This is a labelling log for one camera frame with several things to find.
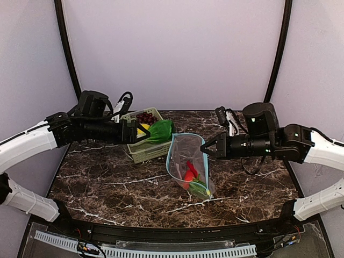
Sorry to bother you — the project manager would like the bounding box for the yellow lemon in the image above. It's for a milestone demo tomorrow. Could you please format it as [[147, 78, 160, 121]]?
[[137, 123, 152, 135]]

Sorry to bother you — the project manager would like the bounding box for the dark red grapes bunch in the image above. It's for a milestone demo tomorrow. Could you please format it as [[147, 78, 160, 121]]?
[[136, 112, 158, 125]]

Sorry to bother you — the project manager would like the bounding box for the long red chili pepper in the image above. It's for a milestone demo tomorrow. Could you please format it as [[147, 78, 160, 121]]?
[[187, 161, 198, 178]]

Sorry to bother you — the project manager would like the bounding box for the clear zip top bag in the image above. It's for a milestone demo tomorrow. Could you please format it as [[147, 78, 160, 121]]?
[[166, 133, 215, 200]]

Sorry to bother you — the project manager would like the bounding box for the orange red chili pepper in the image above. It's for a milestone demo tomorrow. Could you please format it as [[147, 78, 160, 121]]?
[[183, 170, 198, 190]]

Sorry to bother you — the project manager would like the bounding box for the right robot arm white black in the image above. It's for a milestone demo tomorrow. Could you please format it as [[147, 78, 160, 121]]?
[[200, 102, 343, 221]]

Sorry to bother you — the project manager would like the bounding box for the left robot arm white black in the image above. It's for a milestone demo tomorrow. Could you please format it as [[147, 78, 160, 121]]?
[[1, 91, 151, 223]]

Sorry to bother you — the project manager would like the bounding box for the green bok choy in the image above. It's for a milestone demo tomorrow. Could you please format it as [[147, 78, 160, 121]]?
[[141, 120, 175, 144]]

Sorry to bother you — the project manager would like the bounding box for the beige plastic basket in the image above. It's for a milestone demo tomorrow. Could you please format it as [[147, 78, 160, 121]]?
[[121, 107, 171, 163]]

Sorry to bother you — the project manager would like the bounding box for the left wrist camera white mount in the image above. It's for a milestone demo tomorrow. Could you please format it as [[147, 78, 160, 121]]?
[[112, 91, 133, 119]]

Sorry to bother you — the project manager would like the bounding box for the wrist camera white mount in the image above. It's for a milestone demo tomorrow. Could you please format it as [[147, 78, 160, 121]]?
[[112, 91, 133, 119], [215, 106, 243, 137]]

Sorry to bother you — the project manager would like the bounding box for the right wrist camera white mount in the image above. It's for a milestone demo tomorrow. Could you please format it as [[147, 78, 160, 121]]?
[[215, 106, 243, 137]]

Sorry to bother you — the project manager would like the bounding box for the black curved front rail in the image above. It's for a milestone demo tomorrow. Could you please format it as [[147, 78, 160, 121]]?
[[48, 219, 300, 248]]

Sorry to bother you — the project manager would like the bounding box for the left black frame post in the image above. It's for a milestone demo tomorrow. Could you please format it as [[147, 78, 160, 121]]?
[[54, 0, 81, 99]]

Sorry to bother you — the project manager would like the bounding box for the black frame post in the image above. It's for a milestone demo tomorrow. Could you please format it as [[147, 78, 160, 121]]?
[[263, 0, 293, 103], [54, 0, 81, 99]]

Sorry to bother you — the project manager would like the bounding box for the white slotted cable duct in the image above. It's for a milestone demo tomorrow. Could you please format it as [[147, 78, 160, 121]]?
[[34, 230, 257, 257]]

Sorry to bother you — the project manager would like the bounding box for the right black frame post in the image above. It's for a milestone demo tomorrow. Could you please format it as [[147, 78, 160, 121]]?
[[263, 0, 293, 103]]

